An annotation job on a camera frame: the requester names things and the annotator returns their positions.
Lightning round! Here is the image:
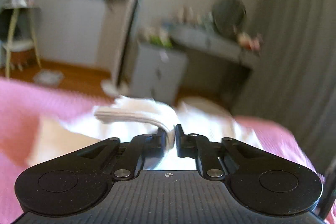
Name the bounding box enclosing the grey bedside cabinet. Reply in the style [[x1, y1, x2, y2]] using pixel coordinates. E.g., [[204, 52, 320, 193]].
[[129, 42, 188, 105]]

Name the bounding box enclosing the grey vanity desk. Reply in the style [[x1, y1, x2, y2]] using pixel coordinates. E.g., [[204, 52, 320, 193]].
[[170, 25, 260, 108]]

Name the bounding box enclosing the pink plush toy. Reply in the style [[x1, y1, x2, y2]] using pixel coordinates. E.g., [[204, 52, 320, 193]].
[[237, 32, 263, 52]]

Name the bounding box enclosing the yellow-legged side table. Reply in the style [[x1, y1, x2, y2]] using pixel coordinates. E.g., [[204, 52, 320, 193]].
[[1, 3, 42, 79]]

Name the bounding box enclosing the grey window curtain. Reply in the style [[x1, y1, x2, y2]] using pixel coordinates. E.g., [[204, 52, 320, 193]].
[[232, 0, 335, 173]]

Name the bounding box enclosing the white floor scale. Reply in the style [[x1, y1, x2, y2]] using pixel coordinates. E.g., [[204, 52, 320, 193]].
[[33, 69, 64, 87]]

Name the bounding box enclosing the round vanity mirror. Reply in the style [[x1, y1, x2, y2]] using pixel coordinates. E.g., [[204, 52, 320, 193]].
[[211, 0, 246, 40]]

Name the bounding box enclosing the white ribbed knit sweater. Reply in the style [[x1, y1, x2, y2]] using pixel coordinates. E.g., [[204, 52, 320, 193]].
[[26, 96, 262, 170]]

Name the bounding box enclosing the white tower fan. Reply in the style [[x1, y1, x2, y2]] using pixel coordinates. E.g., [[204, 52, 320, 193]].
[[101, 0, 139, 97]]

